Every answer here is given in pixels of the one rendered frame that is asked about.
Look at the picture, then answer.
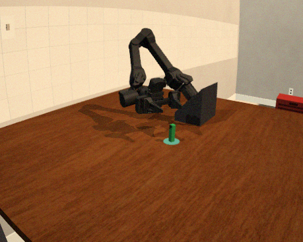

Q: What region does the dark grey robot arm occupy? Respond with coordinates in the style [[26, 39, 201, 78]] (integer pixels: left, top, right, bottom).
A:
[[118, 28, 198, 107]]

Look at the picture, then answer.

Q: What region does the cyan circle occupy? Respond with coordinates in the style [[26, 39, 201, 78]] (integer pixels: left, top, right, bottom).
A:
[[163, 138, 180, 145]]

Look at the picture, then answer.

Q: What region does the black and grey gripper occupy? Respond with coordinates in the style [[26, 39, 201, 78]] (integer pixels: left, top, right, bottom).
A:
[[135, 90, 182, 114]]

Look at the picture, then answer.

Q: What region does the green rectangular post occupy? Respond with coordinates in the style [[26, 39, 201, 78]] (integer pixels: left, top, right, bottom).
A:
[[168, 124, 176, 142]]

